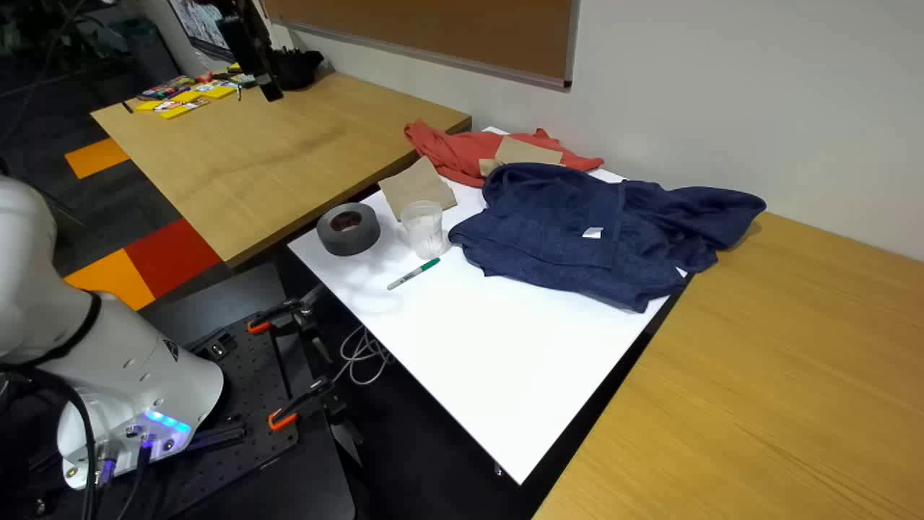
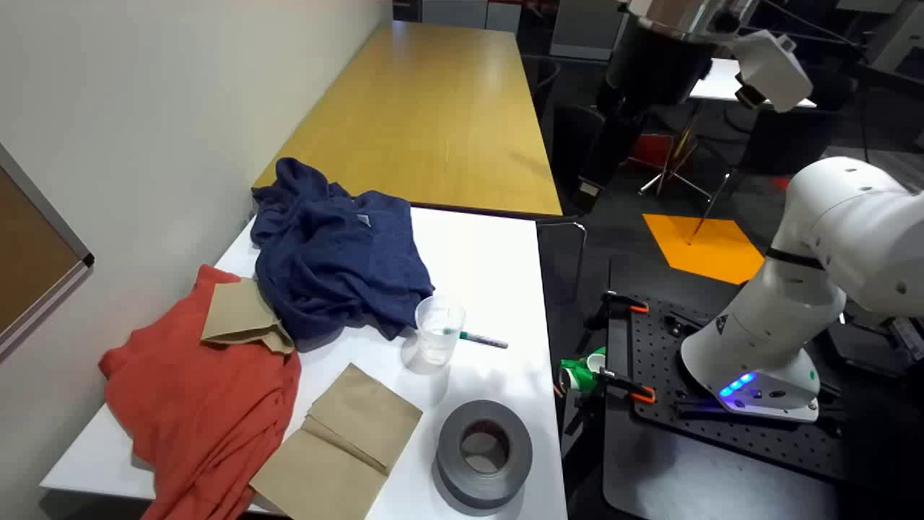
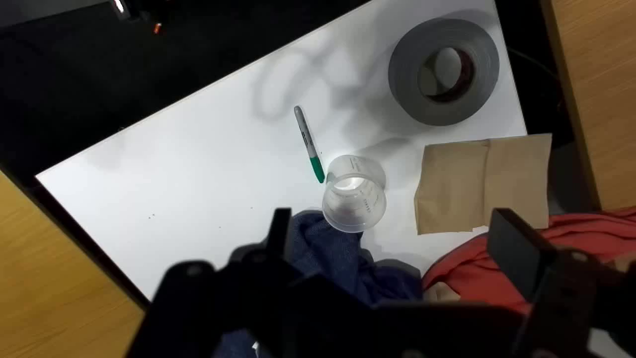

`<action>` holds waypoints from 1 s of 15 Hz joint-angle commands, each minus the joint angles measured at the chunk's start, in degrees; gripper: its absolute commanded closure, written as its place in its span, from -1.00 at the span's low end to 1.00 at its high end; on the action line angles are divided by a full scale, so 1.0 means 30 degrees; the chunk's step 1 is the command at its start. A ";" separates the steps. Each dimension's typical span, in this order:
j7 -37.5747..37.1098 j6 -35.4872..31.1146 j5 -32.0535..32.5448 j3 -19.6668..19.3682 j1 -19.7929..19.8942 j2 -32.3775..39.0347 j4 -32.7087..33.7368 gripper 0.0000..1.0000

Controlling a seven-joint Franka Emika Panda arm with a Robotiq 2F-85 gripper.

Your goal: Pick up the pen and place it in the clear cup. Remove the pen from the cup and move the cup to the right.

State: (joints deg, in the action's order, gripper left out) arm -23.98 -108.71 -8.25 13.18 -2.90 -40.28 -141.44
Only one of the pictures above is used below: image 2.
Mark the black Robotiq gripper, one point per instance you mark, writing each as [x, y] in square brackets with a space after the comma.
[659, 62]

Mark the grey pen with green cap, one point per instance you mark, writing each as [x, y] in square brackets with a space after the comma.
[480, 339]

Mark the clear plastic cup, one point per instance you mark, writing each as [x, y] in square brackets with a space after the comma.
[431, 336]

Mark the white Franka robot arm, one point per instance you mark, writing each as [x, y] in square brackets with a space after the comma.
[770, 326]

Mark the white background table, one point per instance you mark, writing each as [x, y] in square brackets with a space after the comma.
[714, 85]

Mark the thin metal tripod legs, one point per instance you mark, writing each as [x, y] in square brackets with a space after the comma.
[680, 161]

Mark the yellow wooden table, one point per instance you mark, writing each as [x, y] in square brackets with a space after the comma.
[435, 115]

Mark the navy blue cloth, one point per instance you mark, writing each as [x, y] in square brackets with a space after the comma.
[334, 254]

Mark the small brown paper bag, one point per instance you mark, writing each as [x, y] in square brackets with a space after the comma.
[240, 317]

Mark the large brown paper bag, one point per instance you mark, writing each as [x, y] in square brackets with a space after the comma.
[335, 449]

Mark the orange-red cloth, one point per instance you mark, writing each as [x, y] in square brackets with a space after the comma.
[204, 406]

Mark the framed cork board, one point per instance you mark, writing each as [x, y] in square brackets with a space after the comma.
[29, 261]

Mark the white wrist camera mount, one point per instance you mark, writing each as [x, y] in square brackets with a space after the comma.
[779, 62]

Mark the grey duct tape roll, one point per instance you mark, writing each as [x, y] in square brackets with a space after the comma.
[452, 471]

